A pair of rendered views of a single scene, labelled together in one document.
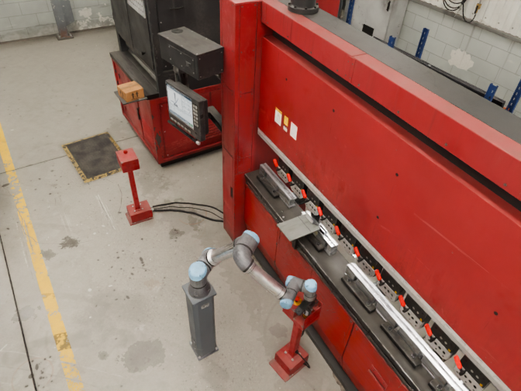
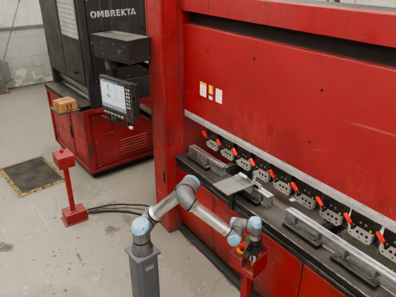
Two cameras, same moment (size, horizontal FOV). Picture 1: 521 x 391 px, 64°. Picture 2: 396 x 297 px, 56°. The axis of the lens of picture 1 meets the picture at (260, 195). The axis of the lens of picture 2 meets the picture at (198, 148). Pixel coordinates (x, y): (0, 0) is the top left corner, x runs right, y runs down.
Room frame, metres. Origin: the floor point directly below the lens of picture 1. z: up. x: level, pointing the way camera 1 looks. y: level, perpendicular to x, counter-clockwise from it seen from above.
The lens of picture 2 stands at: (-0.30, 0.12, 2.50)
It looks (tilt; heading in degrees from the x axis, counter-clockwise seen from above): 26 degrees down; 357
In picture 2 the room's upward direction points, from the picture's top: straight up
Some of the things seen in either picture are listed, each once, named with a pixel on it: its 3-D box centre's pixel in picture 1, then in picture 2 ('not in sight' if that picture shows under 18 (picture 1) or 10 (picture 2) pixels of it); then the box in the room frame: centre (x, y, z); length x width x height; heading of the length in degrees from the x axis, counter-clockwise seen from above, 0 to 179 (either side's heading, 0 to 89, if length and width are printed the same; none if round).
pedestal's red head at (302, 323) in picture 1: (301, 307); (248, 256); (1.60, -0.33, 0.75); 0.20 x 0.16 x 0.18; 42
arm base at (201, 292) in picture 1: (198, 285); (142, 244); (1.67, 0.38, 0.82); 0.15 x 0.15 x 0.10
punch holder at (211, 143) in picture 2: (287, 169); (215, 138); (2.55, -0.20, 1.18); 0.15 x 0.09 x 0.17; 31
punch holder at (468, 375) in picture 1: (475, 371); not in sight; (1.01, -1.13, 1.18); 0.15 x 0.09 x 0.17; 31
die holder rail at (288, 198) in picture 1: (277, 185); (207, 159); (2.66, -0.13, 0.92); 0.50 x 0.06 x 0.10; 31
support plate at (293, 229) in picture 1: (298, 226); (233, 184); (2.11, -0.29, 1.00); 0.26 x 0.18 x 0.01; 121
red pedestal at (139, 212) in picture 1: (132, 186); (68, 186); (3.09, 1.27, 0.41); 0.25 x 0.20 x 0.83; 121
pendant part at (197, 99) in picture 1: (188, 108); (121, 98); (2.94, 0.62, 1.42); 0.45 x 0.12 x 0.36; 45
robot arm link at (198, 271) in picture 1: (198, 273); (141, 229); (1.68, 0.37, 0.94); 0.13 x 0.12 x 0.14; 160
